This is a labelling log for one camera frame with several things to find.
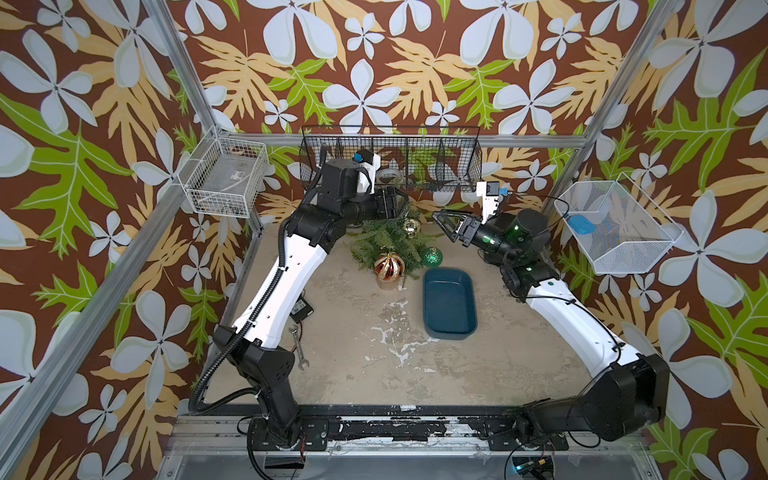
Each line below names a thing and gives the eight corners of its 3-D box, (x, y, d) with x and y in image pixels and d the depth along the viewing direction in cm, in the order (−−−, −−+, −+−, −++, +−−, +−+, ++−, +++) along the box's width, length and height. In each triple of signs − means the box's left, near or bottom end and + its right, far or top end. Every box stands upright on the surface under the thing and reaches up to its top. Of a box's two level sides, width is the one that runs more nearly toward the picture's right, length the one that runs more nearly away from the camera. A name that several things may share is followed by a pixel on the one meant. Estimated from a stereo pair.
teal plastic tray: (425, 339, 92) (428, 331, 88) (420, 278, 107) (421, 268, 102) (478, 339, 92) (483, 331, 88) (465, 278, 107) (469, 268, 102)
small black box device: (296, 324, 95) (295, 321, 93) (285, 310, 98) (284, 307, 96) (315, 311, 98) (313, 308, 96) (303, 298, 101) (302, 295, 99)
